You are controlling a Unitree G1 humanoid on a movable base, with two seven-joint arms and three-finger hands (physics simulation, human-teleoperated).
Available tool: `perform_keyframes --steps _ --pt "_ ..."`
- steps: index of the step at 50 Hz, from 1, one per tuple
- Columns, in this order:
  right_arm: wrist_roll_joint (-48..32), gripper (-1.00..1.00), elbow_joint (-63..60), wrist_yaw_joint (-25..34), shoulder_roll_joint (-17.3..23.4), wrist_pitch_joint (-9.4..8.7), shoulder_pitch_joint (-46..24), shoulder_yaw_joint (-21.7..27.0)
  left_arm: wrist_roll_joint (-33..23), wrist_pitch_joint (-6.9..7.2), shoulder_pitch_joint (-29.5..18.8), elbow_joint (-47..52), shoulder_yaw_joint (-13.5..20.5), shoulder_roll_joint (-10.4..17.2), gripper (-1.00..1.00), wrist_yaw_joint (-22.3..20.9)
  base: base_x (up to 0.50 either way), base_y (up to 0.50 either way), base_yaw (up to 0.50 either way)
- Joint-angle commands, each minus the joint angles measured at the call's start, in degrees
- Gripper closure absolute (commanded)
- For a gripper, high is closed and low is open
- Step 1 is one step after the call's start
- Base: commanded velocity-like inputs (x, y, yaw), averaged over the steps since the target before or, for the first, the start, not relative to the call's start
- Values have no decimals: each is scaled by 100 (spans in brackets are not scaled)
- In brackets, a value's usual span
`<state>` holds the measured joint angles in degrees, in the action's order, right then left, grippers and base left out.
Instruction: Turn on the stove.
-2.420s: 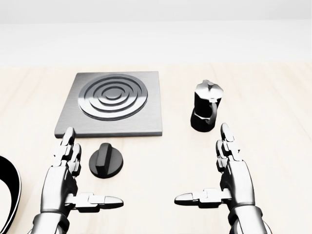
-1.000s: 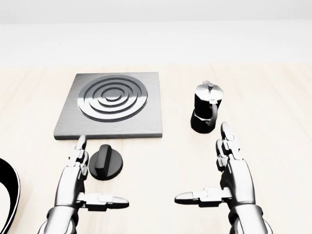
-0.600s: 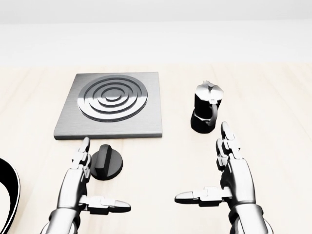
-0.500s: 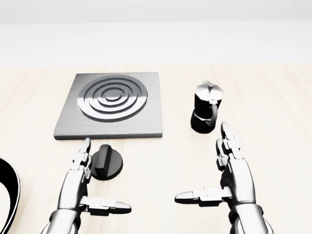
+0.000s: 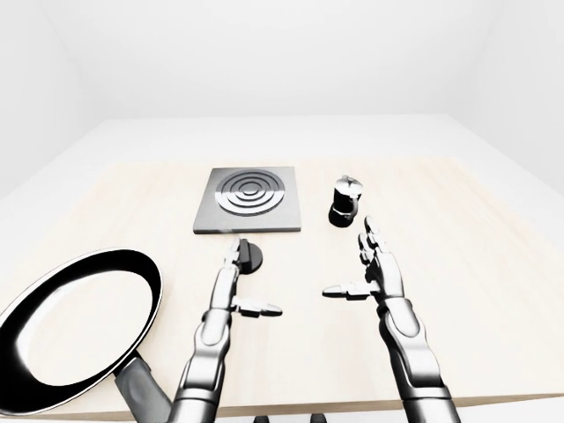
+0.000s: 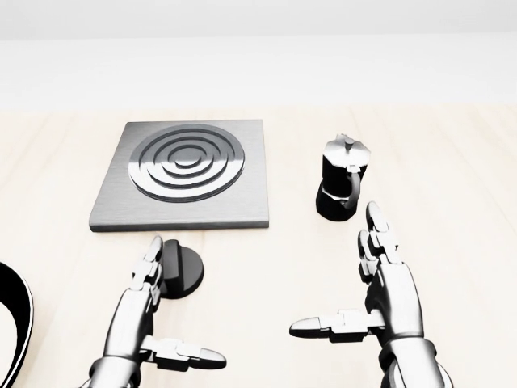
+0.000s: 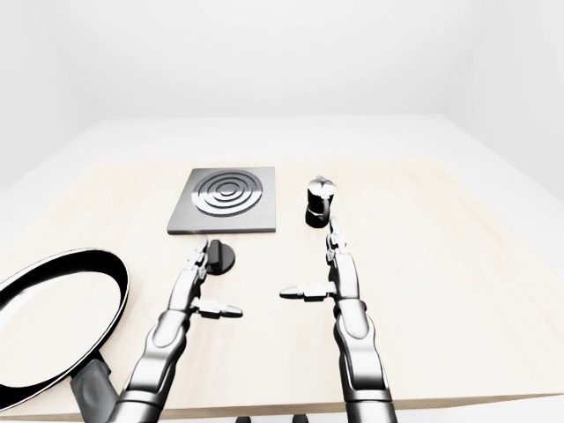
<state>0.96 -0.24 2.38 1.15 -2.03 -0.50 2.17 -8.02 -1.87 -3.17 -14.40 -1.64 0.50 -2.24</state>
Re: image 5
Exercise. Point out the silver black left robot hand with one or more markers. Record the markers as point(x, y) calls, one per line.
point(224, 286)

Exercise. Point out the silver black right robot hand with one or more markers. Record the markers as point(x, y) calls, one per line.
point(385, 273)

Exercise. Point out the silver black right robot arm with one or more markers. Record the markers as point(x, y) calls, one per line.
point(416, 357)

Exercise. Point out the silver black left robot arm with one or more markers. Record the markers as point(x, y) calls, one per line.
point(203, 361)

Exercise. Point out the round black stove knob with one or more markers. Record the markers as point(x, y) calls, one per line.
point(251, 256)

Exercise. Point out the flat dark stove plate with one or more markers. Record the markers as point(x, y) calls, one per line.
point(249, 200)

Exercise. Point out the black silver moka pot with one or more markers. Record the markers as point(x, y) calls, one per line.
point(345, 202)

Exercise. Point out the small dark shape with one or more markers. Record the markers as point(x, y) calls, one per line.
point(317, 418)
point(261, 419)

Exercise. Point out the black frying pan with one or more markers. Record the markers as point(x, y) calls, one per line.
point(79, 326)

